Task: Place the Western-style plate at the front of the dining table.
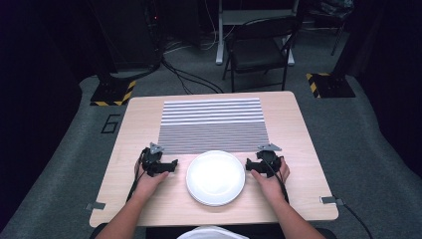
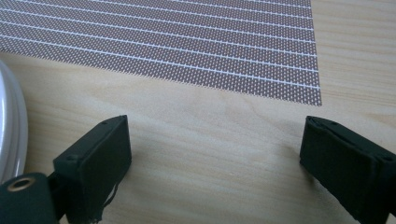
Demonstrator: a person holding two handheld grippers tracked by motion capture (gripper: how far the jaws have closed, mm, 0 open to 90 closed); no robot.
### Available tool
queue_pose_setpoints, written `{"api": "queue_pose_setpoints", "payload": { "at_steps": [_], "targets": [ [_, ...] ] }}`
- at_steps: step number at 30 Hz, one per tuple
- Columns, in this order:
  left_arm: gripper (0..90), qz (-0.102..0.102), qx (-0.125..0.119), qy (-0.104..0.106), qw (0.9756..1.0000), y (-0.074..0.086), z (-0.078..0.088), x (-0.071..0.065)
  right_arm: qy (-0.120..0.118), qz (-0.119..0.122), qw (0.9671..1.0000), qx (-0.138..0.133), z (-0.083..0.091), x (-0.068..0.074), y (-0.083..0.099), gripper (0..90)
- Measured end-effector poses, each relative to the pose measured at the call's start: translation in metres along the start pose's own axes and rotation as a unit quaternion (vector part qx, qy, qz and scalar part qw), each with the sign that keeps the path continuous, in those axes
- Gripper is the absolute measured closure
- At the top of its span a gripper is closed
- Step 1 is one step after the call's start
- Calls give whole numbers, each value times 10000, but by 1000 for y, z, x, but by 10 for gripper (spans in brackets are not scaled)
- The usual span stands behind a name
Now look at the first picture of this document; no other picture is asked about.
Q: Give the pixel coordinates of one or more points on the person's white shirt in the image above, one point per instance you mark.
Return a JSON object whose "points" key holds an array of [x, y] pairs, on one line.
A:
{"points": [[212, 233]]}

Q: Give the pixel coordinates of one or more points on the grey striped placemat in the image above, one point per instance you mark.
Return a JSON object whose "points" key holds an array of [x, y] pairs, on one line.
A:
{"points": [[212, 132]]}

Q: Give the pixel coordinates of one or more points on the black folding chair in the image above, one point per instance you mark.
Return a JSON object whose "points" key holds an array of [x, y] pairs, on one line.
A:
{"points": [[255, 49]]}

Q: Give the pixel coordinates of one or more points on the person's right hand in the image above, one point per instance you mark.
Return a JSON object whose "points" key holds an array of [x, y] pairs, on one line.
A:
{"points": [[273, 186]]}

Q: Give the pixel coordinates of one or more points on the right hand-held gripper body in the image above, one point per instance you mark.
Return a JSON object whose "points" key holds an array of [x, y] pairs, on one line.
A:
{"points": [[271, 162]]}

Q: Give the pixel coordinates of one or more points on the grey tape strip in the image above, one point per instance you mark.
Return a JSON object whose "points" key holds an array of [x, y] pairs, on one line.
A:
{"points": [[95, 206]]}

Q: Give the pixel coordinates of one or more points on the person's left hand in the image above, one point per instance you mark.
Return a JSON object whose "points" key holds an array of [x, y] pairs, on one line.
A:
{"points": [[147, 186]]}

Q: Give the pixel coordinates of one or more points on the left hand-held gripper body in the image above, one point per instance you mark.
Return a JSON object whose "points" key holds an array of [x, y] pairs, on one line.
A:
{"points": [[153, 162]]}

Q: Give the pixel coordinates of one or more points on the white desk frame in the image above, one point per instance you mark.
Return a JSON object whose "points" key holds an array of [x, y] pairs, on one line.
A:
{"points": [[245, 16]]}

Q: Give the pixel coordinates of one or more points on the dark computer cabinet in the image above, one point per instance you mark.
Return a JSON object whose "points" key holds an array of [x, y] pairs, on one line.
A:
{"points": [[136, 33]]}

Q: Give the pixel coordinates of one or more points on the black stand base striped tape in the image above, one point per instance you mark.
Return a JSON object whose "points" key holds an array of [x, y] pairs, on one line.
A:
{"points": [[331, 85], [111, 93]]}

